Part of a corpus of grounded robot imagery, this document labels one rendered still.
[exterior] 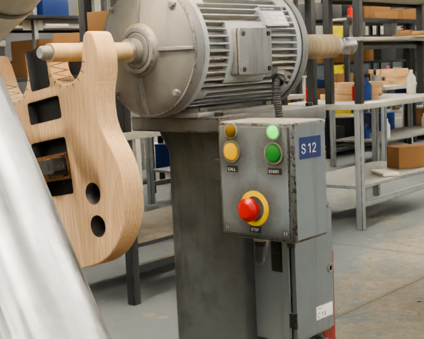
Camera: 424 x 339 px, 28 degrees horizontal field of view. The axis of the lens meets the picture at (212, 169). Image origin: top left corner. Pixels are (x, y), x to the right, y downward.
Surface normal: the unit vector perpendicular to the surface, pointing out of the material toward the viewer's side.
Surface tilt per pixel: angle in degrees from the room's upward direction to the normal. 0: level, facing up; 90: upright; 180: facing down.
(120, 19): 84
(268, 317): 90
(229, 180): 90
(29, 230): 57
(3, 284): 65
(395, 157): 90
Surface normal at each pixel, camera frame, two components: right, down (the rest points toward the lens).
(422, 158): 0.36, 0.10
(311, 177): 0.75, 0.05
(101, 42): 0.69, -0.31
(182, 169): -0.66, 0.12
